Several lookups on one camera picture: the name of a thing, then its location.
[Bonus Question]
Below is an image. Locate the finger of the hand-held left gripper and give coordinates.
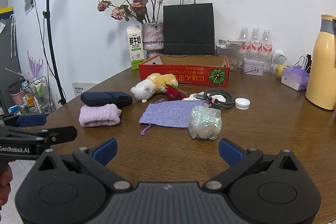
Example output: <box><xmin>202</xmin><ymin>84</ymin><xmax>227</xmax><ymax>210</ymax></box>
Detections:
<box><xmin>0</xmin><ymin>114</ymin><xmax>50</xmax><ymax>128</ymax></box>
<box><xmin>0</xmin><ymin>126</ymin><xmax>78</xmax><ymax>147</ymax></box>

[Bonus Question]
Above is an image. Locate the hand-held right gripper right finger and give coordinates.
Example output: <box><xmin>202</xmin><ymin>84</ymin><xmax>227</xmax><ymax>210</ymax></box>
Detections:
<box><xmin>203</xmin><ymin>138</ymin><xmax>300</xmax><ymax>191</ymax></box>

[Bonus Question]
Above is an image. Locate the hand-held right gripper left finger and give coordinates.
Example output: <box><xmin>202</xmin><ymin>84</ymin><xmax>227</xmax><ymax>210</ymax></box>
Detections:
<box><xmin>37</xmin><ymin>138</ymin><xmax>133</xmax><ymax>192</ymax></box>

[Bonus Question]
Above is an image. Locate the pale pink towel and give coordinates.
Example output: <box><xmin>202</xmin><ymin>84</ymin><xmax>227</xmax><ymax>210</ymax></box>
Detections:
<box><xmin>79</xmin><ymin>104</ymin><xmax>122</xmax><ymax>128</ymax></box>

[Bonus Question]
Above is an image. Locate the iridescent plastic bag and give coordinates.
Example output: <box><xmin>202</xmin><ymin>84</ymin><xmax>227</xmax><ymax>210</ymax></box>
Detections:
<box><xmin>188</xmin><ymin>105</ymin><xmax>222</xmax><ymax>140</ymax></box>

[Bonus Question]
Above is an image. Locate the grey braided cable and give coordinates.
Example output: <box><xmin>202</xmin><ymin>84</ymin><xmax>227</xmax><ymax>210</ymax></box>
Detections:
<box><xmin>201</xmin><ymin>89</ymin><xmax>235</xmax><ymax>110</ymax></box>

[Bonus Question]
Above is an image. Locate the white bottle cap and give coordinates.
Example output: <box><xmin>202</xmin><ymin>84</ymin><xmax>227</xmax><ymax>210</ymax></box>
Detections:
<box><xmin>234</xmin><ymin>97</ymin><xmax>251</xmax><ymax>110</ymax></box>

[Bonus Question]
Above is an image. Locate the dark blue zip pouch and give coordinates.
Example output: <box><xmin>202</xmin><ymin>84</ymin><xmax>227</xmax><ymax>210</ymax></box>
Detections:
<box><xmin>80</xmin><ymin>92</ymin><xmax>133</xmax><ymax>108</ymax></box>

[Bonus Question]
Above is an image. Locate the purple drawstring fabric pouch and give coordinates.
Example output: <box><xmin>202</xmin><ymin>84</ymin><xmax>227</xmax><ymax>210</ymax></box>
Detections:
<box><xmin>139</xmin><ymin>99</ymin><xmax>205</xmax><ymax>136</ymax></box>

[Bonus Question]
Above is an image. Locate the yellow white plush hamster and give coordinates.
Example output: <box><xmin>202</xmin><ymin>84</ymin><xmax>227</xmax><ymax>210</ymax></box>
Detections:
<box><xmin>130</xmin><ymin>73</ymin><xmax>180</xmax><ymax>103</ymax></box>

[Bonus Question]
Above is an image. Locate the red cardboard box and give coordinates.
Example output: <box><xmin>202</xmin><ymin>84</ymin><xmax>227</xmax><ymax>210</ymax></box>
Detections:
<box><xmin>139</xmin><ymin>54</ymin><xmax>231</xmax><ymax>88</ymax></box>

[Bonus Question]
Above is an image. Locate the person's left hand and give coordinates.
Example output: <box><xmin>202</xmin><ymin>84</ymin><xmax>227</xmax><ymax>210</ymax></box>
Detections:
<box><xmin>0</xmin><ymin>165</ymin><xmax>13</xmax><ymax>206</ymax></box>

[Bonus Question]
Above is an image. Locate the pink bin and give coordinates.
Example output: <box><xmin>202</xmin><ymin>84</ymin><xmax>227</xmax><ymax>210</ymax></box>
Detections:
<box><xmin>9</xmin><ymin>81</ymin><xmax>24</xmax><ymax>105</ymax></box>

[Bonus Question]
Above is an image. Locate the purple feathery decoration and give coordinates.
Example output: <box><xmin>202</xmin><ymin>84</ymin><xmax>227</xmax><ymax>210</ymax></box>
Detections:
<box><xmin>27</xmin><ymin>51</ymin><xmax>44</xmax><ymax>77</ymax></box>

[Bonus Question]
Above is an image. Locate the dark cabinet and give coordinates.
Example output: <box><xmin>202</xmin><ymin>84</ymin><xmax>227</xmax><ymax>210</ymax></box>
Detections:
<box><xmin>0</xmin><ymin>6</ymin><xmax>23</xmax><ymax>114</ymax></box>

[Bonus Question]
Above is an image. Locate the silver tin box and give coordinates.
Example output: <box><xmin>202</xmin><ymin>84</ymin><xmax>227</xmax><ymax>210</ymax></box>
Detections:
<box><xmin>241</xmin><ymin>58</ymin><xmax>265</xmax><ymax>75</ymax></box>

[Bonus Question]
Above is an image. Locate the clear lidded food container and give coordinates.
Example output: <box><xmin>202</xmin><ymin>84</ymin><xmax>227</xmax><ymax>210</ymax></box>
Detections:
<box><xmin>215</xmin><ymin>43</ymin><xmax>240</xmax><ymax>71</ymax></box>

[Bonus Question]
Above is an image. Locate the green yellow apple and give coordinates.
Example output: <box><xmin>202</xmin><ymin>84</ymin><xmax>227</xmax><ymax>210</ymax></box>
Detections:
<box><xmin>274</xmin><ymin>64</ymin><xmax>287</xmax><ymax>77</ymax></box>

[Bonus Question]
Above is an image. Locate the purple plastic bag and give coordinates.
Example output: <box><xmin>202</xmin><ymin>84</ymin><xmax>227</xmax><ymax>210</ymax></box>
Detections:
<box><xmin>281</xmin><ymin>56</ymin><xmax>310</xmax><ymax>91</ymax></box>

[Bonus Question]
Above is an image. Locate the white green milk carton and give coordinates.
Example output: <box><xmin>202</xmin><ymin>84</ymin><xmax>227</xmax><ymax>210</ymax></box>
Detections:
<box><xmin>126</xmin><ymin>25</ymin><xmax>145</xmax><ymax>70</ymax></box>

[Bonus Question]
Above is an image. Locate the black studio light stand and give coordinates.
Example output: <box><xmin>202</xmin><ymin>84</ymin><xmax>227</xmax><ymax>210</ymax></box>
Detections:
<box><xmin>20</xmin><ymin>0</ymin><xmax>67</xmax><ymax>106</ymax></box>

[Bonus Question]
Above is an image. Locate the white round device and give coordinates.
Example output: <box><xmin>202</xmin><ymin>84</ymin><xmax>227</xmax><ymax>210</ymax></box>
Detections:
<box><xmin>272</xmin><ymin>49</ymin><xmax>287</xmax><ymax>67</ymax></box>

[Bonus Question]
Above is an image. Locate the white printed flat carton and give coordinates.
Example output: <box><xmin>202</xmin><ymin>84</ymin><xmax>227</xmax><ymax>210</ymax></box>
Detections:
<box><xmin>219</xmin><ymin>39</ymin><xmax>248</xmax><ymax>49</ymax></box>

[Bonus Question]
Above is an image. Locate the purple mottled vase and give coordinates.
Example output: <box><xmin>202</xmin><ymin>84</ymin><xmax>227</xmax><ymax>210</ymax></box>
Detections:
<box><xmin>142</xmin><ymin>22</ymin><xmax>164</xmax><ymax>59</ymax></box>

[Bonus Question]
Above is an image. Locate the yellow thermos jug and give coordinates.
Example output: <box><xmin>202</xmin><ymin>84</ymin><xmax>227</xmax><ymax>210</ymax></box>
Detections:
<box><xmin>304</xmin><ymin>14</ymin><xmax>336</xmax><ymax>110</ymax></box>

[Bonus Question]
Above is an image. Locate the black paper bag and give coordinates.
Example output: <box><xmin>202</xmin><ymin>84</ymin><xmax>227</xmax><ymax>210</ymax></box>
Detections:
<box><xmin>163</xmin><ymin>0</ymin><xmax>216</xmax><ymax>56</ymax></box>

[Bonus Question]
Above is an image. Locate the wire storage cart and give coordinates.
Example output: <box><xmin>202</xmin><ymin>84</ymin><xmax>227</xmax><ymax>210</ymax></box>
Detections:
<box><xmin>5</xmin><ymin>67</ymin><xmax>57</xmax><ymax>115</ymax></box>

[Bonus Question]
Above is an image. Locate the wall paper sheet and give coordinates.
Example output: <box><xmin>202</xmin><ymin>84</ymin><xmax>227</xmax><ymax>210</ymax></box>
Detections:
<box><xmin>24</xmin><ymin>0</ymin><xmax>36</xmax><ymax>14</ymax></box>

